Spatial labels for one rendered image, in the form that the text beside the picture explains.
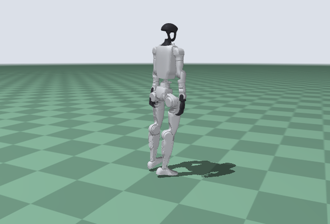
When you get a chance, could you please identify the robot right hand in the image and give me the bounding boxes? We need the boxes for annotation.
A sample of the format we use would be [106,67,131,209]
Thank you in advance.
[175,94,186,116]

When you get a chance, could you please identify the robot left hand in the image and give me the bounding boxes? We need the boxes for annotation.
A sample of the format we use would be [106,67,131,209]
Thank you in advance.
[149,88,156,108]

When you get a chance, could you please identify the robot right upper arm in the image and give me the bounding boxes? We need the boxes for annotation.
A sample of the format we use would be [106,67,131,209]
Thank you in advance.
[173,47,185,78]

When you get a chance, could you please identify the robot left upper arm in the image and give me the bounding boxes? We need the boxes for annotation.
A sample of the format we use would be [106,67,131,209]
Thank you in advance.
[152,47,157,74]

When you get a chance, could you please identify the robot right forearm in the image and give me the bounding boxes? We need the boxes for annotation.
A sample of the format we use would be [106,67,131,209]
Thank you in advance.
[177,71,187,99]

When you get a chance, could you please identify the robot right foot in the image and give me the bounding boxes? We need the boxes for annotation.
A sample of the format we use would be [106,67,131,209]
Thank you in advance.
[156,167,178,176]

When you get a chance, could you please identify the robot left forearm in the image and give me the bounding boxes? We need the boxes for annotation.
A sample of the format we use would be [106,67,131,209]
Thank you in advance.
[152,72,159,91]

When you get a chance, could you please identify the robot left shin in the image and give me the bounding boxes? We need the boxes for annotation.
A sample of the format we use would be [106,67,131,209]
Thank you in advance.
[148,126,160,162]

